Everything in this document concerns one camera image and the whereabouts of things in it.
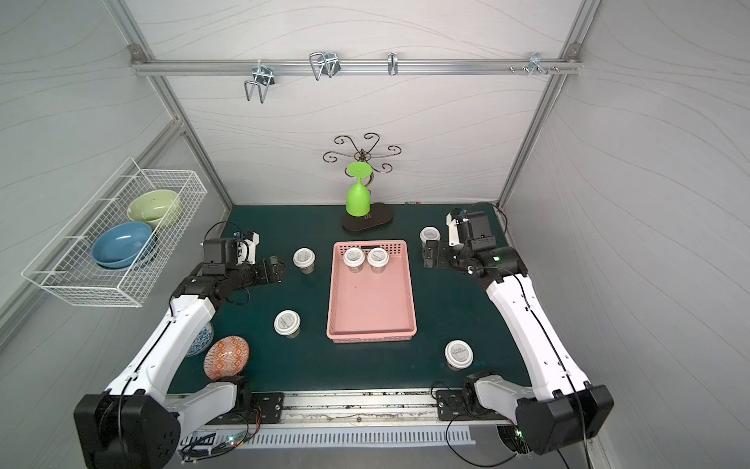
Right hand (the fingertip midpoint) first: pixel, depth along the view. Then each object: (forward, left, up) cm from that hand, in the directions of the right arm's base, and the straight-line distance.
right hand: (441, 250), depth 75 cm
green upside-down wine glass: (+19, +24, -1) cm, 31 cm away
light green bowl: (+3, +74, +11) cm, 75 cm away
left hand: (-3, +46, -7) cm, 47 cm away
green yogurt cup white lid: (+21, 0, -19) cm, 28 cm away
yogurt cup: (+9, +18, -18) cm, 27 cm away
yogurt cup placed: (+9, +26, -18) cm, 33 cm away
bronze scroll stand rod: (+32, +23, +7) cm, 40 cm away
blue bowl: (-10, +74, +12) cm, 75 cm away
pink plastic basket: (-1, +20, -25) cm, 32 cm away
